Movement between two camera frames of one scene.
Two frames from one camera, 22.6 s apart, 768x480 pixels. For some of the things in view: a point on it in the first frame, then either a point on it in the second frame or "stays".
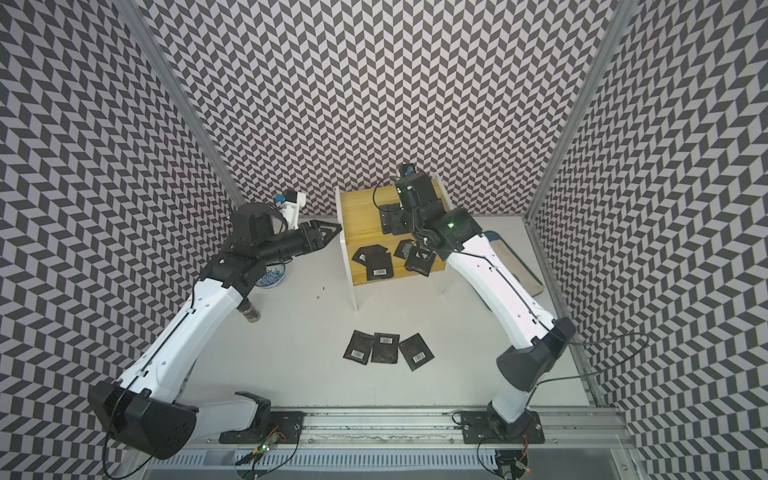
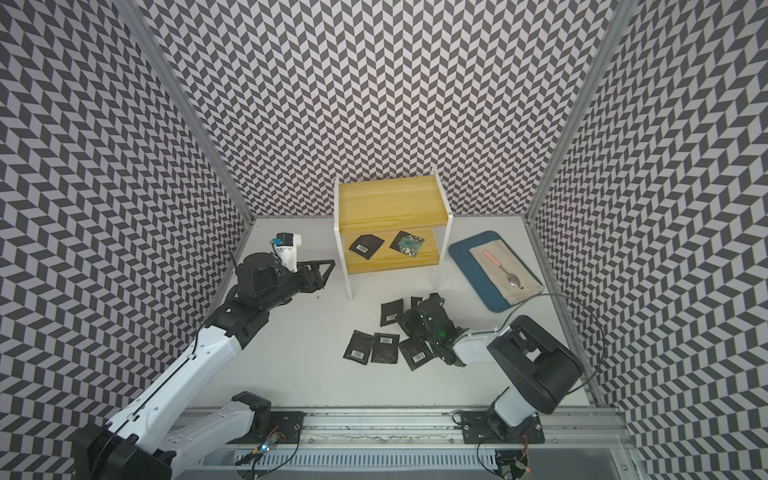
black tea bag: [379, 266] -> [391, 311]
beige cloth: [516, 268] stays
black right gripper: [391, 215] -> [407, 320]
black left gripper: [319, 240] -> [318, 282]
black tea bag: [415, 351] stays
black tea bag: [385, 348] stays
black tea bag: [359, 348] stays
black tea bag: [375, 258] -> [366, 245]
